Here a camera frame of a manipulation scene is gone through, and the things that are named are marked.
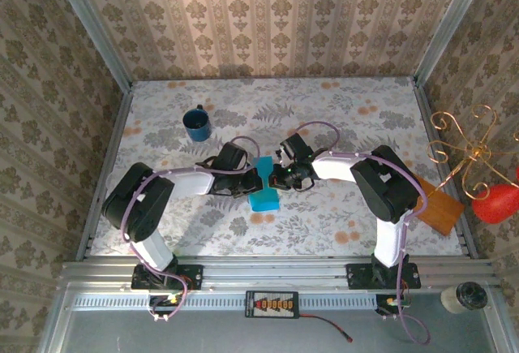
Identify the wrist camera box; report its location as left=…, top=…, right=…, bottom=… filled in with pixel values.
left=212, top=141, right=251, bottom=172
left=274, top=132, right=313, bottom=166

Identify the white roll with black core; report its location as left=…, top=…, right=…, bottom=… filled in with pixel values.
left=440, top=282, right=489, bottom=315

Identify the left arm's black base plate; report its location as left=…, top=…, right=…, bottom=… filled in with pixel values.
left=130, top=264, right=204, bottom=291

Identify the black power distribution board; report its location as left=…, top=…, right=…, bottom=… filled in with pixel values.
left=245, top=290, right=300, bottom=320

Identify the brown wooden block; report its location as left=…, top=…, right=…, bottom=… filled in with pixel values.
left=405, top=172, right=466, bottom=236

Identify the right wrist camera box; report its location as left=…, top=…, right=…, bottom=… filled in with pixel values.
left=274, top=132, right=313, bottom=166

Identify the right arm's purple cable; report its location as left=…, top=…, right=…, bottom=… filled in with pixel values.
left=295, top=120, right=431, bottom=346

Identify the thin red cable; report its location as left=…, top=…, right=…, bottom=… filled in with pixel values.
left=298, top=312, right=354, bottom=344

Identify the floral patterned table cover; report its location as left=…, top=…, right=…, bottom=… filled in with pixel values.
left=89, top=76, right=464, bottom=256

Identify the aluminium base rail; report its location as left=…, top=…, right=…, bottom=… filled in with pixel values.
left=60, top=255, right=498, bottom=291

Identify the gold wire ornament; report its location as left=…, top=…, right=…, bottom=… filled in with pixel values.
left=426, top=104, right=519, bottom=201

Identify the small black connector board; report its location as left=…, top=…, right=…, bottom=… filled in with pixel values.
left=148, top=294, right=182, bottom=309
left=375, top=294, right=411, bottom=316

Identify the dark blue ceramic mug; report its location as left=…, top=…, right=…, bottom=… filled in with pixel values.
left=182, top=104, right=212, bottom=143

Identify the aluminium frame post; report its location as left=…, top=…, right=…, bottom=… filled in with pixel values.
left=46, top=0, right=133, bottom=90
left=413, top=0, right=494, bottom=86

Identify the red heart-shaped ornament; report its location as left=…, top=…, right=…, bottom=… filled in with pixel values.
left=471, top=166, right=519, bottom=225

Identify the arm's purple cable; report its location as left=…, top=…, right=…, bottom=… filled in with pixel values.
left=295, top=120, right=431, bottom=346
left=121, top=136, right=261, bottom=324

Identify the left arm's purple cable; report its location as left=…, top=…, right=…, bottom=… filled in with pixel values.
left=121, top=136, right=261, bottom=324

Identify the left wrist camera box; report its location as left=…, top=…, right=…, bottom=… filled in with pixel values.
left=212, top=141, right=251, bottom=172

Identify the blue square paper sheet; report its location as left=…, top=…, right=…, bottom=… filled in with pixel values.
left=247, top=156, right=281, bottom=213

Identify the right arm's black base plate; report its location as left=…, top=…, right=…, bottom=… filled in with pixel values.
left=345, top=262, right=422, bottom=291

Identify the grey slotted cable duct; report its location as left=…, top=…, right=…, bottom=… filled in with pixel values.
left=71, top=291, right=380, bottom=312

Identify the aluminium side rail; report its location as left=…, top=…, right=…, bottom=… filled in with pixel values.
left=76, top=84, right=133, bottom=260
left=412, top=79, right=479, bottom=259

